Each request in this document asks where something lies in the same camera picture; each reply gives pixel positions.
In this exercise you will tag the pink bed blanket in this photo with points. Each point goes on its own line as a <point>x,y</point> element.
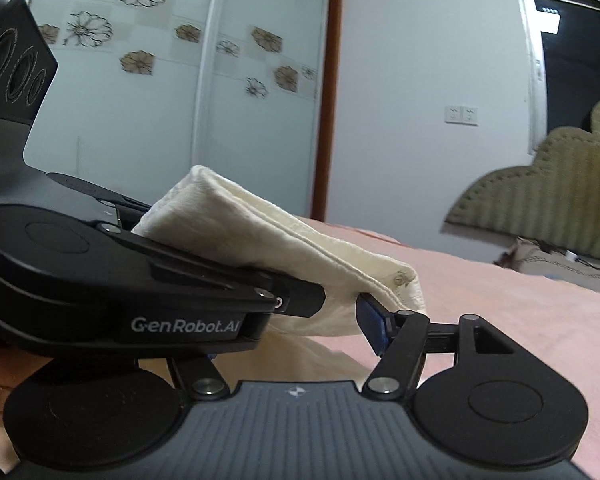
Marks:
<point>556,321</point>

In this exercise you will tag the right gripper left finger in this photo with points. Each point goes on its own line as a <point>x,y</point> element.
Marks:
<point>194,373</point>

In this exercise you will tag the frosted floral wardrobe door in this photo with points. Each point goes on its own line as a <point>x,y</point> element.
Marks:
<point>258,96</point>

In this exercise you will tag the olive green headboard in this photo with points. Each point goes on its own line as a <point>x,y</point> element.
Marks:
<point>555,199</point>

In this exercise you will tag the dark window with frame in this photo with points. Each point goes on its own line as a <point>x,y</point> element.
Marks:
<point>563,42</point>

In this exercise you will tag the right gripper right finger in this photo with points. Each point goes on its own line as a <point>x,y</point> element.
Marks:
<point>402,340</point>

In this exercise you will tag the black left camera box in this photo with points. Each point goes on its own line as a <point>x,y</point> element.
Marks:
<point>27,65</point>

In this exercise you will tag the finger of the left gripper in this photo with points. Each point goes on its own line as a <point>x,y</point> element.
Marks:
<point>290,294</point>
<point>129,211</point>

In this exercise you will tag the brown wardrobe frame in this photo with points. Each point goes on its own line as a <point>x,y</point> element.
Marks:
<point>326,125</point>

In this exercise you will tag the white wall socket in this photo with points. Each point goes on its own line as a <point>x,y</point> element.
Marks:
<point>461,115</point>

